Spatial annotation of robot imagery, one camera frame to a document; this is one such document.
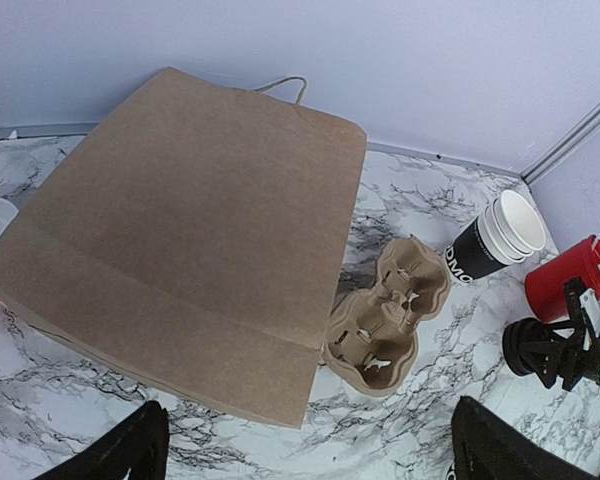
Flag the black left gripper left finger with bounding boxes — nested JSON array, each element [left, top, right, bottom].
[[37, 401, 169, 480]]

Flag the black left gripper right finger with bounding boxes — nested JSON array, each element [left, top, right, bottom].
[[451, 396, 600, 480]]

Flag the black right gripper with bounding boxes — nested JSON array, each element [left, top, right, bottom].
[[524, 278, 600, 391]]

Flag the black coffee cup lid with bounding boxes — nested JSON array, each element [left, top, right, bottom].
[[502, 318, 552, 376]]

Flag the red utensil holder cup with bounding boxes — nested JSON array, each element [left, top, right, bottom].
[[524, 235, 600, 323]]

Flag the stack of black paper cups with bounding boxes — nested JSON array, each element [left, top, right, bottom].
[[443, 190, 546, 284]]

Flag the brown cardboard cup carrier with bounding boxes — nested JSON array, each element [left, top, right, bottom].
[[322, 236, 451, 397]]

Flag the brown paper bag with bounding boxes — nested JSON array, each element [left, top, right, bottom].
[[0, 68, 367, 429]]

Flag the aluminium frame post right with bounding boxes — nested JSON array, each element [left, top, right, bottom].
[[520, 102, 600, 185]]

